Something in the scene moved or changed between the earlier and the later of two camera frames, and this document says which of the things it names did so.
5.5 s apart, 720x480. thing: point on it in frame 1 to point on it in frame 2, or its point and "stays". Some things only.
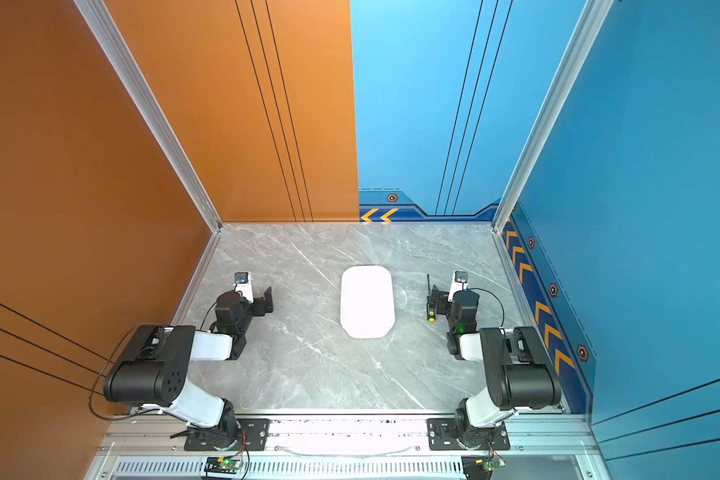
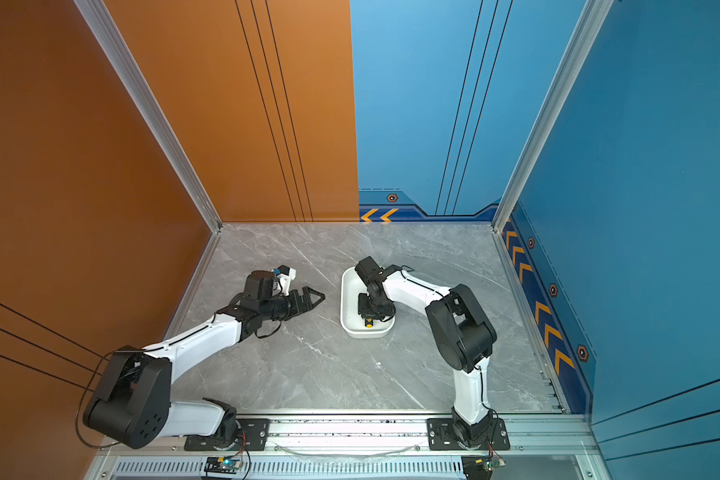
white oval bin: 367,306 stays
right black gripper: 475,294 to 363,312
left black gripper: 258,304 to 305,299
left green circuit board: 221,465 stays
